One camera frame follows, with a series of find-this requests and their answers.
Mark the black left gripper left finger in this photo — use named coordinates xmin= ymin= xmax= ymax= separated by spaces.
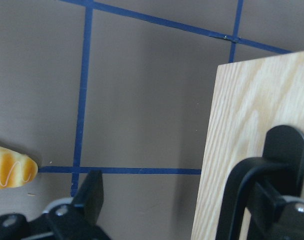
xmin=72 ymin=170 xmax=103 ymax=224

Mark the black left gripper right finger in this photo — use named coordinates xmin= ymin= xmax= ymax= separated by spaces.
xmin=246 ymin=180 xmax=301 ymax=227

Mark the black metal drawer handle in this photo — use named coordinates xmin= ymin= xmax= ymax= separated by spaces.
xmin=216 ymin=125 xmax=304 ymax=240

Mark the wooden drawer front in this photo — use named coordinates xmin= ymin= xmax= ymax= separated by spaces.
xmin=191 ymin=51 xmax=304 ymax=240

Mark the toy bread roll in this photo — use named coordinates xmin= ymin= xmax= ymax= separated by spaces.
xmin=0 ymin=146 xmax=38 ymax=190

